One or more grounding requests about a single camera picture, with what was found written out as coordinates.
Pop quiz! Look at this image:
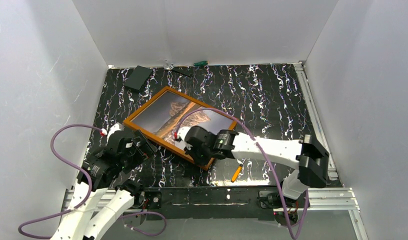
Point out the orange screwdriver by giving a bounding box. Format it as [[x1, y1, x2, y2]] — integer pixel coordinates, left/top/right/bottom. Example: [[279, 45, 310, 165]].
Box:
[[230, 163, 243, 183]]

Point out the orange wooden picture frame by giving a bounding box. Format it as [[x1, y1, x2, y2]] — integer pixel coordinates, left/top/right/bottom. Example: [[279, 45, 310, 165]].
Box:
[[123, 86, 237, 164]]

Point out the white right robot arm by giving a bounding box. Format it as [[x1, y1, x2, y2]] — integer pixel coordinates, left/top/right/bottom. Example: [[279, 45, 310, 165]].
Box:
[[176, 125, 330, 200]]

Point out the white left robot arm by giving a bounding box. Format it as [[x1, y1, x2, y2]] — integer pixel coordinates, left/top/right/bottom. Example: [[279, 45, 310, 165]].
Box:
[[52, 130, 157, 240]]

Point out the black rectangular box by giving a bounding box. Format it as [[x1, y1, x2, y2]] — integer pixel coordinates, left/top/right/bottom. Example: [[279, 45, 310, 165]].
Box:
[[124, 65, 153, 92]]

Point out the black flat tool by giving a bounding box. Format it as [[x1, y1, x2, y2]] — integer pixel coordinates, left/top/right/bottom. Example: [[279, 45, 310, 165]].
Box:
[[172, 67, 194, 78]]

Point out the silver metal clip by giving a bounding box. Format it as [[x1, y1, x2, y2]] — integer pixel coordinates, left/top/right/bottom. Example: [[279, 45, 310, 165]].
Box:
[[163, 59, 174, 71]]

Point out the green handled screwdriver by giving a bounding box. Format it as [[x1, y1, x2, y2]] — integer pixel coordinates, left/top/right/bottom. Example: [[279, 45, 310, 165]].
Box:
[[193, 60, 209, 67]]

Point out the aluminium rail right side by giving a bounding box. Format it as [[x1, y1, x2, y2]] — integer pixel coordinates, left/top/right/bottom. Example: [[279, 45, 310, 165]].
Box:
[[292, 62, 339, 181]]

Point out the aluminium rail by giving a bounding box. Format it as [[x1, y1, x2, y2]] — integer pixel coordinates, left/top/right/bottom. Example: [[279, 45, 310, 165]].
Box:
[[292, 62, 339, 181], [63, 187, 361, 213]]

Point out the aluminium rail front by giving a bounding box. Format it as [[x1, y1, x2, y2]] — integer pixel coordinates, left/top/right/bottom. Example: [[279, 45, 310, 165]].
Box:
[[63, 187, 361, 213]]

